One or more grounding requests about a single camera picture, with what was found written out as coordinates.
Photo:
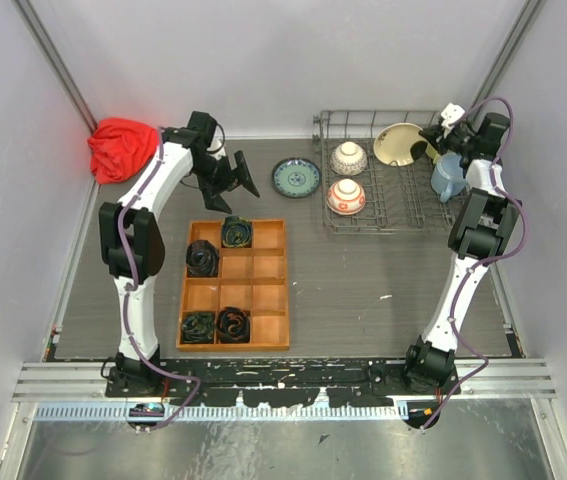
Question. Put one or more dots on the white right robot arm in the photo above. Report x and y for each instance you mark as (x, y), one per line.
(478, 237)

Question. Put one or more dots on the dark brown rolled tie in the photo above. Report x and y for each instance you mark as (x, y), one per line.
(202, 259)

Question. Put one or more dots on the black orange rolled tie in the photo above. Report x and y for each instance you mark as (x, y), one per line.
(233, 325)

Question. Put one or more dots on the white purple patterned bowl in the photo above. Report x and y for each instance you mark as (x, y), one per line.
(348, 159)

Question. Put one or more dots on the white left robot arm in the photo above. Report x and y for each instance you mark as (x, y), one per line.
(131, 244)

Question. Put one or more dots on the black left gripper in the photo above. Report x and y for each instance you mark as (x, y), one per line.
(213, 192)

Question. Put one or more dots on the blue green patterned plate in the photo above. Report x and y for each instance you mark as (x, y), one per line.
(296, 177)

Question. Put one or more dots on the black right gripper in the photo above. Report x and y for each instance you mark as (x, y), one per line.
(435, 137)

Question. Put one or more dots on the orange wooden compartment tray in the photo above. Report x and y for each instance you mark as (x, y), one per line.
(253, 279)

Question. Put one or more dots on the red crumpled cloth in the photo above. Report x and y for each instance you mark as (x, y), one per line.
(120, 148)

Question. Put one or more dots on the red orange patterned bowl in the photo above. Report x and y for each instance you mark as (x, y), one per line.
(346, 197)

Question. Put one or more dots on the blue yellow rolled tie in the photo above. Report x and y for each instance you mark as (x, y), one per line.
(236, 232)

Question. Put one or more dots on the cream plate with flower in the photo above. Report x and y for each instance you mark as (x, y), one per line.
(399, 145)

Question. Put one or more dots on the grey wire dish rack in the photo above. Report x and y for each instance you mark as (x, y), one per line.
(399, 199)

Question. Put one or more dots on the light blue ceramic mug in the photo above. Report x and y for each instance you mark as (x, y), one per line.
(448, 179)

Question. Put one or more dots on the yellow green ceramic mug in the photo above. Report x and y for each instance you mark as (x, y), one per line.
(432, 154)

